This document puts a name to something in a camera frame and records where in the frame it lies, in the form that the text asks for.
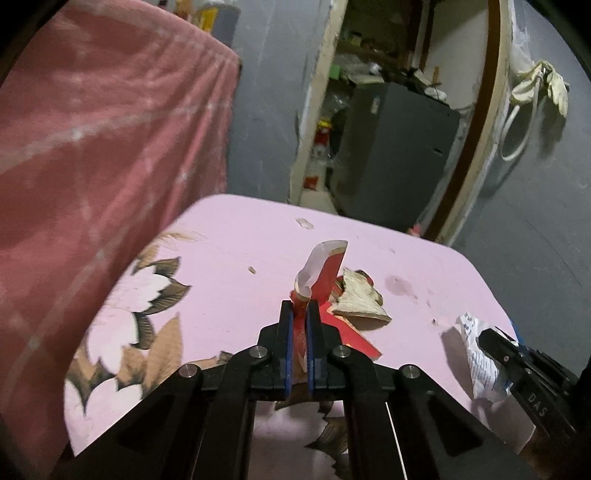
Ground grey cabinet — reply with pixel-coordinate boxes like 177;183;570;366
330;82;462;227

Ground white plastic bag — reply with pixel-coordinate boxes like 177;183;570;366
508;14;539;77

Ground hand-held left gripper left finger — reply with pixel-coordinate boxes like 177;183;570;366
51;299;296;480

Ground white printed paper wrapper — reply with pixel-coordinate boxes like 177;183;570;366
455;311;513;402

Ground yellow packet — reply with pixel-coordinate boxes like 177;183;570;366
191;0;220;33

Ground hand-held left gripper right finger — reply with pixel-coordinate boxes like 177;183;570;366
305;299;539;480

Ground wooden door frame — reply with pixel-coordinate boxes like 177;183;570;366
288;0;513;245

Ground pink floral covered table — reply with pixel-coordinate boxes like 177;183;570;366
64;194;532;480

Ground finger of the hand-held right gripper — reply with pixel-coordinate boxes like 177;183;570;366
478;329;525;385
493;325;527;352

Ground white gloves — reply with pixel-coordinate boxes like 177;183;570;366
510;60;571;116

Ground pink blanket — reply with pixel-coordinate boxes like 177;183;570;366
0;0;243;462

